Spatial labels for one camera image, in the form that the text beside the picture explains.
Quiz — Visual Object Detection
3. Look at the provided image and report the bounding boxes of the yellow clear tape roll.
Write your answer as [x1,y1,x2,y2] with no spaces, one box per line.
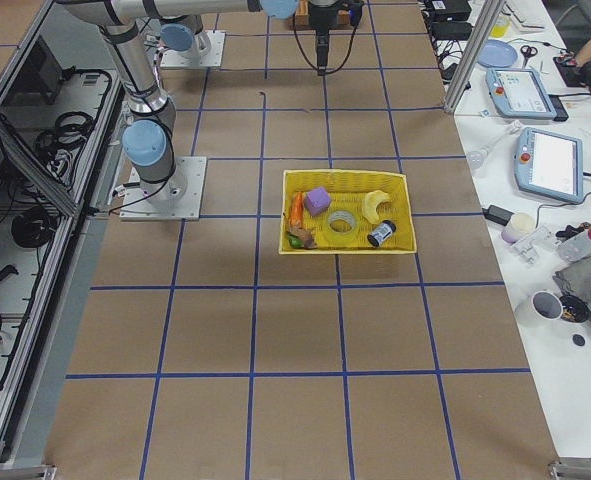
[324,210,358,245]

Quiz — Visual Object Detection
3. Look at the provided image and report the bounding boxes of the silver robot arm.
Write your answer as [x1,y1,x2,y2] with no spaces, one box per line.
[59,1,298,204]
[152,1,365,76]

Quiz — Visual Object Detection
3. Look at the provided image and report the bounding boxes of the green toy leaf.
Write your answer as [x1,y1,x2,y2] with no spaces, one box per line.
[288,236,303,249]

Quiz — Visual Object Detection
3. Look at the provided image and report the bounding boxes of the brown toy horse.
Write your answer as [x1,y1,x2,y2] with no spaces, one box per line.
[288,226,317,250]

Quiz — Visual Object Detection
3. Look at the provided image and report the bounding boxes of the orange toy carrot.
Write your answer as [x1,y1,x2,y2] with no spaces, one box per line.
[289,192,304,228]

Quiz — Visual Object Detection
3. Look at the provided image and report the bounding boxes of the yellow woven basket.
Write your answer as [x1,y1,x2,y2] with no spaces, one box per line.
[279,169,417,255]

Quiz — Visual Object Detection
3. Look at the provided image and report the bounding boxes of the purple foam cube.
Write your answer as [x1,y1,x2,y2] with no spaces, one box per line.
[304,186,331,217]

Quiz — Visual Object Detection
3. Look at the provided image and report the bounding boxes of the pale croissant toy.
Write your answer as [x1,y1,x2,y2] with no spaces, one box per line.
[361,190,391,225]

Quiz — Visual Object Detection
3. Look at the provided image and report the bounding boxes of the small black labelled can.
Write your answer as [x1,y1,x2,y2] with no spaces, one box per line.
[367,220,397,248]

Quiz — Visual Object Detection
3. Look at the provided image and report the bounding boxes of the light bulb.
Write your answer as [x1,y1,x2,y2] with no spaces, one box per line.
[466,146,492,171]

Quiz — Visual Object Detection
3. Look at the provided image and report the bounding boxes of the black power adapter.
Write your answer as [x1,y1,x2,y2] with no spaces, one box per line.
[482,205,514,227]

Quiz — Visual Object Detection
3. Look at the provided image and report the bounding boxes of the white purple jar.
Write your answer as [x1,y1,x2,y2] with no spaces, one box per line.
[501,213,535,244]

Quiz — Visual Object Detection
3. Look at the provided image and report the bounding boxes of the brown wicker basket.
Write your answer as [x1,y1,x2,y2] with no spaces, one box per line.
[287,0,351,30]

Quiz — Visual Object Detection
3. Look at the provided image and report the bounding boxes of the white mug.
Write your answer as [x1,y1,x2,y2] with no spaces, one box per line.
[515,290,563,328]

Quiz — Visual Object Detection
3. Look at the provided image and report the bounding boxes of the lower blue teach pendant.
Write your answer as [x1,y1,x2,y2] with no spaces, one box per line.
[514,127,584,204]

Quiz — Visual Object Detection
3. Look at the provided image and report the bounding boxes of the blue teach pendant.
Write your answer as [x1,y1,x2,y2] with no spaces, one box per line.
[485,68,557,120]
[514,127,584,204]

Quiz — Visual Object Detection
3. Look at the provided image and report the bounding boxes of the upper blue teach pendant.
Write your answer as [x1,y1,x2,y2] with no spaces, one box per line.
[485,68,557,120]

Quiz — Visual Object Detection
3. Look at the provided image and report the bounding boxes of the blue plate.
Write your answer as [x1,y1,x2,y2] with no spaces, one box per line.
[477,39,518,68]

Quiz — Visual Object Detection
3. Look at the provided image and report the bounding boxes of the black bowl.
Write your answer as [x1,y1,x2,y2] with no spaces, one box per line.
[559,294,591,324]

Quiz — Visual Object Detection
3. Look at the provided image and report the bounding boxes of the yellow cup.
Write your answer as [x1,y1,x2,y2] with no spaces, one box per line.
[489,12,511,39]

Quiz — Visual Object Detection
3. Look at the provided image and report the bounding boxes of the black round lid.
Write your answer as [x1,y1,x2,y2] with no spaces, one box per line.
[572,334,586,347]

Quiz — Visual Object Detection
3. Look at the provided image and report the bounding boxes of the black scissors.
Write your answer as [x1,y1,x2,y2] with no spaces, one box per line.
[520,44,538,69]

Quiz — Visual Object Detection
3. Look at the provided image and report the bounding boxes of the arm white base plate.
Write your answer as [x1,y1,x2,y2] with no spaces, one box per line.
[161,25,226,70]
[119,156,207,221]

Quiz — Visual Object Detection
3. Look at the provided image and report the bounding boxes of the white plastic bracket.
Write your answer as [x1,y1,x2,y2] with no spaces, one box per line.
[511,225,559,265]

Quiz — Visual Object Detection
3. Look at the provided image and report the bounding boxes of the aluminium frame post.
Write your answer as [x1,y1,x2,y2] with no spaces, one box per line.
[443,0,505,114]

